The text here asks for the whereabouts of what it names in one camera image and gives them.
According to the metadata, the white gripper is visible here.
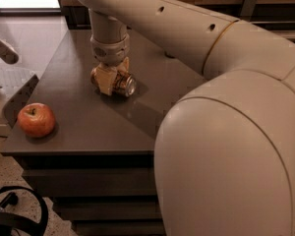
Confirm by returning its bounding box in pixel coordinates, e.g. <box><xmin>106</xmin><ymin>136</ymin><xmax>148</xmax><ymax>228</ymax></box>
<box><xmin>90</xmin><ymin>34</ymin><xmax>130</xmax><ymax>95</ymax></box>

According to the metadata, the orange soda can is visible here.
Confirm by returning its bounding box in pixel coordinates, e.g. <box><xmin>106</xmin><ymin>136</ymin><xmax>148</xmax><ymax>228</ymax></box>
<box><xmin>90</xmin><ymin>67</ymin><xmax>137</xmax><ymax>97</ymax></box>

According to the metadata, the white robot base numbered 108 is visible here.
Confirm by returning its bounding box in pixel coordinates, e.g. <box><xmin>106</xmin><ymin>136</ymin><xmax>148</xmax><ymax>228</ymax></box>
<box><xmin>0</xmin><ymin>39</ymin><xmax>38</xmax><ymax>137</ymax></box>

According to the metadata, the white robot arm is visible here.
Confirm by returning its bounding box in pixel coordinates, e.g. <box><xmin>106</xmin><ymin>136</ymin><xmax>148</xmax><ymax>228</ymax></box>
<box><xmin>79</xmin><ymin>0</ymin><xmax>295</xmax><ymax>236</ymax></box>

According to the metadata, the green soda can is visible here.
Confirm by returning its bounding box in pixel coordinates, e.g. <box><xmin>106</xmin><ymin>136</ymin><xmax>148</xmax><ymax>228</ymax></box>
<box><xmin>164</xmin><ymin>51</ymin><xmax>175</xmax><ymax>59</ymax></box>

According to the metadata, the red apple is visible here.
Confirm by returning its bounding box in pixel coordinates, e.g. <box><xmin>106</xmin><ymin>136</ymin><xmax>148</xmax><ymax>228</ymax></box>
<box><xmin>18</xmin><ymin>103</ymin><xmax>56</xmax><ymax>138</ymax></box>

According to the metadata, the grey drawer cabinet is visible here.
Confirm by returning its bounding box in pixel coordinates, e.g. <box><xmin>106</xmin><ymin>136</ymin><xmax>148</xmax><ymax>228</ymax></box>
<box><xmin>2</xmin><ymin>30</ymin><xmax>203</xmax><ymax>236</ymax></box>

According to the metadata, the right metal wall bracket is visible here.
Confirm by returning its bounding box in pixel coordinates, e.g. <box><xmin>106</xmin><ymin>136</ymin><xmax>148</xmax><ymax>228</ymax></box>
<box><xmin>239</xmin><ymin>0</ymin><xmax>258</xmax><ymax>19</ymax></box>

